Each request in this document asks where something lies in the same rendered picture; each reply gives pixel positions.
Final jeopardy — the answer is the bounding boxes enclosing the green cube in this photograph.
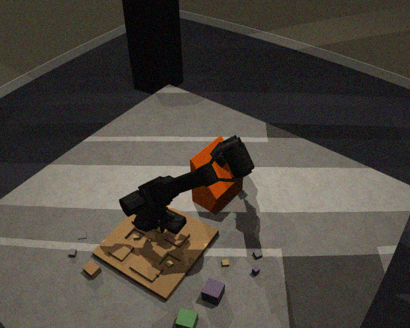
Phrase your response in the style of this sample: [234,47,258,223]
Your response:
[175,308,199,328]

